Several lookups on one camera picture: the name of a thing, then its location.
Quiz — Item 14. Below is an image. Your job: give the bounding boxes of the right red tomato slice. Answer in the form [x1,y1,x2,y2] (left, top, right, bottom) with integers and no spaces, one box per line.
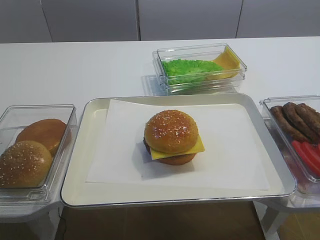
[311,144,320,155]

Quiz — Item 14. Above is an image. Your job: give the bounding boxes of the plain bun bottom in container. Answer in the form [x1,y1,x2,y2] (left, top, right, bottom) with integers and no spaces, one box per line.
[15,118,67,158]

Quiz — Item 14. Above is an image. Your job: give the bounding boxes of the middle brown patty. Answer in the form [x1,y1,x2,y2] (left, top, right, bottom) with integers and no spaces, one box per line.
[282,102,320,144]

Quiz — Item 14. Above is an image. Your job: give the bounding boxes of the green lettuce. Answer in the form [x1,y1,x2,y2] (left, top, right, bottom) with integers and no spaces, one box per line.
[162,58,225,85]

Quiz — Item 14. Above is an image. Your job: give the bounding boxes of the white paper sheet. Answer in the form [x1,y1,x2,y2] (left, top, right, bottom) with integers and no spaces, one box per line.
[86,100,270,190]

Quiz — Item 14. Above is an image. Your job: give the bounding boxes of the right brown patty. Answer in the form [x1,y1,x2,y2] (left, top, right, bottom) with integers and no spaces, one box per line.
[295,103,320,135]

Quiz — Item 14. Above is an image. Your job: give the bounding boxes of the brown patty on burger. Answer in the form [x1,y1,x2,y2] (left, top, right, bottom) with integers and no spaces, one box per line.
[143,138,151,154]

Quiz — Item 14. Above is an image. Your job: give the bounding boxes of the red tomato slice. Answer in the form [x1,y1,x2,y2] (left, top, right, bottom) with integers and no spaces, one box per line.
[301,142,320,168]
[291,140,320,177]
[311,144,320,155]

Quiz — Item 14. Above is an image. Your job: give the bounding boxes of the yellow cheese slice on burger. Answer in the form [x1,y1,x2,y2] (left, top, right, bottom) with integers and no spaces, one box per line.
[149,135,205,160]

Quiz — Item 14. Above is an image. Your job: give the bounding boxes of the white serving tray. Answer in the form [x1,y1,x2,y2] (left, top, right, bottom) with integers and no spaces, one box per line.
[61,93,296,207]

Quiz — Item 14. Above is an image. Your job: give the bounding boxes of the left red tomato slice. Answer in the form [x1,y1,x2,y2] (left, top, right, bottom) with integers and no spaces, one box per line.
[291,140,320,177]

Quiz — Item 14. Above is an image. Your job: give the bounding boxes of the sesame bun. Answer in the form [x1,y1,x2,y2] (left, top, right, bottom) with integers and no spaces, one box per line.
[0,140,53,188]
[143,109,199,154]

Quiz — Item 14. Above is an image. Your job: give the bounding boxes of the clear patty tomato container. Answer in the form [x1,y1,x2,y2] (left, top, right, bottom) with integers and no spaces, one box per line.
[260,95,320,186]

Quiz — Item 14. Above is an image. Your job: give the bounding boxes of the yellow cheese slices in container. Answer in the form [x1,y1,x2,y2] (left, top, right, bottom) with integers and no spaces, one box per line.
[206,47,240,81]

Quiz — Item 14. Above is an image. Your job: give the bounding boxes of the left brown patty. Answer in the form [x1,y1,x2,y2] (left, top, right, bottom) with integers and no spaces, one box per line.
[270,105,310,143]

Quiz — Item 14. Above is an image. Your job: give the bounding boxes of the clear lettuce cheese container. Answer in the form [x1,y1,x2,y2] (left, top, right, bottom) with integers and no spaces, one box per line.
[152,43,248,95]

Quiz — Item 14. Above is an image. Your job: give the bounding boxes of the bottom bun on tray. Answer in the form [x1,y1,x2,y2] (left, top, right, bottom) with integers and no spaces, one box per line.
[157,153,196,166]

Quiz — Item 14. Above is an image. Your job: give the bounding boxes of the middle red tomato slice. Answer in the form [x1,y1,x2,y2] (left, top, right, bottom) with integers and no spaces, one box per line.
[301,142,320,168]

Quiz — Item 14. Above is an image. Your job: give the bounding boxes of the clear bun container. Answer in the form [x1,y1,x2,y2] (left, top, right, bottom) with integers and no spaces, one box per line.
[0,104,78,204]

